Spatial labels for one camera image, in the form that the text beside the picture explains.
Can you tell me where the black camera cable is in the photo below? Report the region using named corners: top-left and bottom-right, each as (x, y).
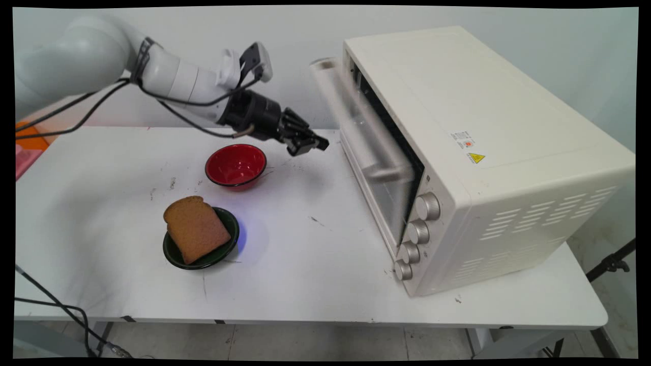
top-left (136, 71), bottom-right (264, 107)

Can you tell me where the orange bin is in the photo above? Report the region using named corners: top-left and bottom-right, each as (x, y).
top-left (15, 121), bottom-right (50, 151)

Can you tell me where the glass oven door with handle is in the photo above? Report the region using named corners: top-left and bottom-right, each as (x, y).
top-left (310, 57), bottom-right (425, 255)

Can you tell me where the red enamel bowl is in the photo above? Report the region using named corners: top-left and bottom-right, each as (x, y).
top-left (205, 144), bottom-right (268, 192)

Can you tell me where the cream toaster oven body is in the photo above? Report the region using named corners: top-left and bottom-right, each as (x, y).
top-left (342, 25), bottom-right (636, 298)

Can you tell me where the pink bin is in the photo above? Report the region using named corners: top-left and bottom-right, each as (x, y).
top-left (15, 143), bottom-right (44, 181)

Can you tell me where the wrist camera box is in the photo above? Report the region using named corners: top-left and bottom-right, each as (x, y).
top-left (239, 42), bottom-right (274, 83)

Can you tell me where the black tripod stand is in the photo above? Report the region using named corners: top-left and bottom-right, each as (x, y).
top-left (585, 237), bottom-right (637, 283)

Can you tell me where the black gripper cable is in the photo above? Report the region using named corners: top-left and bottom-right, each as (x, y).
top-left (157, 99), bottom-right (253, 139)

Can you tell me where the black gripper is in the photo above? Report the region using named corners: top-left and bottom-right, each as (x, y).
top-left (219, 90), bottom-right (330, 157)

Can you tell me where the black floor cable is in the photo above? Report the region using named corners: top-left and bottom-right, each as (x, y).
top-left (14, 297), bottom-right (98, 357)
top-left (14, 263), bottom-right (134, 358)

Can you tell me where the green enamel bowl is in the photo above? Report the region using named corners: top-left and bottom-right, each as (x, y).
top-left (163, 206), bottom-right (240, 270)

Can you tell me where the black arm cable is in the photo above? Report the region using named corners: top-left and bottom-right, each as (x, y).
top-left (15, 81), bottom-right (132, 141)
top-left (15, 77), bottom-right (132, 134)

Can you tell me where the brown bread slice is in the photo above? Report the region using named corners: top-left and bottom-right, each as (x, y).
top-left (163, 196), bottom-right (231, 265)

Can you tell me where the white table leg frame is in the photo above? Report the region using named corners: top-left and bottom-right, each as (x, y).
top-left (465, 327), bottom-right (566, 359)

